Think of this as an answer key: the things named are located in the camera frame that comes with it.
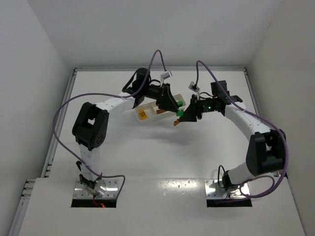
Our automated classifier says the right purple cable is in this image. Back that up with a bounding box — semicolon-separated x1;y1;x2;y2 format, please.
193;60;289;199

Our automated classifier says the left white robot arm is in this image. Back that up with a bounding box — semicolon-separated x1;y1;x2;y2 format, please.
72;68;179;193

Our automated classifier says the metal base plate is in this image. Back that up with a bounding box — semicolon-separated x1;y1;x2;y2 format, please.
73;179;118;200
204;179;250;200

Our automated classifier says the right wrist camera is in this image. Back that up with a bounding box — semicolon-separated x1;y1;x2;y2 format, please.
189;81;200;94

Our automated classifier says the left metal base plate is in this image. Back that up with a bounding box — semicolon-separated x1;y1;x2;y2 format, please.
73;179;118;200

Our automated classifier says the white three-compartment tray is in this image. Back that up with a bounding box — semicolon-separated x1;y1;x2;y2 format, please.
134;94;186;124

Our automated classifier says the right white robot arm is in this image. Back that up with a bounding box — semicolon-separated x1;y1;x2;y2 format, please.
174;81;285;190

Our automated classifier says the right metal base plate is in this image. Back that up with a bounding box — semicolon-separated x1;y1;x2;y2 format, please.
204;179;250;200

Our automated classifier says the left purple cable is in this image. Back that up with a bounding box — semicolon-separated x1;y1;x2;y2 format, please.
53;49;167;200

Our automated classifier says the purple cable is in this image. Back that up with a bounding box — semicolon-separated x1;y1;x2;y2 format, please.
193;60;289;199
53;49;167;200

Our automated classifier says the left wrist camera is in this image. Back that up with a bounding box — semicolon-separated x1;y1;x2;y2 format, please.
160;71;172;84

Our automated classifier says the yellow curved lego brick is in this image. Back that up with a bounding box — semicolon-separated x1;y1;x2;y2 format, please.
139;111;147;120

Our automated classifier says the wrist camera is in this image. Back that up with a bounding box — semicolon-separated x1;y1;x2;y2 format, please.
160;71;172;84
189;81;200;94

